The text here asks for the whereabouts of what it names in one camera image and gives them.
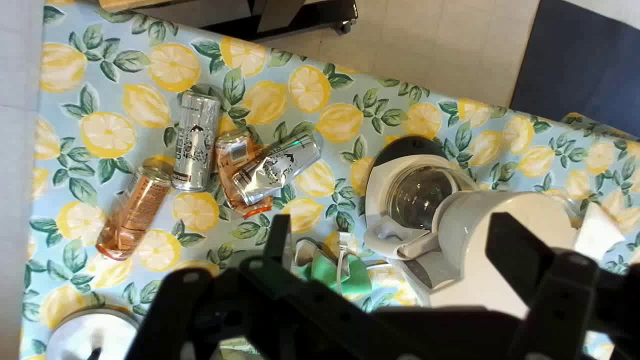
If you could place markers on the white coffee maker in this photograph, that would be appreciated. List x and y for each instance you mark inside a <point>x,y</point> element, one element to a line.
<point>467,221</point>

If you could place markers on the black caster frame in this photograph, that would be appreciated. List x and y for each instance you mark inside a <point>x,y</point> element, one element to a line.
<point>287,13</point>

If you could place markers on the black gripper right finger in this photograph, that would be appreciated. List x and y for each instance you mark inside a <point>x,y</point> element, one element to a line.
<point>567,306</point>

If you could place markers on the dark blue rug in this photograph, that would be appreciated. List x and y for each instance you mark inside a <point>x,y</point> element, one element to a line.
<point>580,61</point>

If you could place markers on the green plastic wrapper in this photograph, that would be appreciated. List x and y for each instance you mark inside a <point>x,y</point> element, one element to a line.
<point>327,271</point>

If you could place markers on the lemon print tablecloth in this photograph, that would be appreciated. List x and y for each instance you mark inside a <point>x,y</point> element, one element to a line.
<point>100,87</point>

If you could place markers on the tall uncrushed silver can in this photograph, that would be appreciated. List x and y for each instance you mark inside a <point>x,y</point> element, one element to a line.
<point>196,140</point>

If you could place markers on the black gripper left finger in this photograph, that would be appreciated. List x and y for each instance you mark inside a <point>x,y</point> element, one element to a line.
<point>220,320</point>

